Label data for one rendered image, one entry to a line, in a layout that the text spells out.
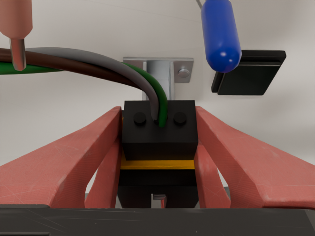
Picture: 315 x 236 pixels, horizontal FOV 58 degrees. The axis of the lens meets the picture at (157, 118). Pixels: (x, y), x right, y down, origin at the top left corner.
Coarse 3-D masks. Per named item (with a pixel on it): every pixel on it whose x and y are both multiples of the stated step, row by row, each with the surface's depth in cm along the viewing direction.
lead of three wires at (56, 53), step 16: (0, 48) 6; (32, 48) 7; (48, 48) 7; (64, 48) 7; (0, 64) 7; (32, 64) 7; (48, 64) 7; (64, 64) 7; (80, 64) 7; (96, 64) 8; (112, 64) 8; (128, 64) 9; (112, 80) 8; (128, 80) 9; (144, 80) 9; (160, 96) 10; (160, 112) 11
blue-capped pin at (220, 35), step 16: (208, 0) 7; (224, 0) 7; (208, 16) 7; (224, 16) 7; (208, 32) 7; (224, 32) 6; (208, 48) 6; (224, 48) 6; (240, 48) 6; (224, 64) 6
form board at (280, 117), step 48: (48, 0) 15; (96, 0) 15; (144, 0) 15; (192, 0) 15; (240, 0) 15; (288, 0) 15; (96, 48) 18; (144, 48) 18; (192, 48) 18; (288, 48) 18; (0, 96) 22; (48, 96) 22; (96, 96) 22; (192, 96) 22; (240, 96) 22; (288, 96) 22; (0, 144) 30; (288, 144) 30
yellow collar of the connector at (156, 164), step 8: (160, 160) 13; (168, 160) 13; (176, 160) 13; (184, 160) 13; (192, 160) 13; (120, 168) 13; (128, 168) 13; (136, 168) 13; (144, 168) 13; (152, 168) 13; (160, 168) 13; (168, 168) 13; (176, 168) 13; (184, 168) 13; (192, 168) 13
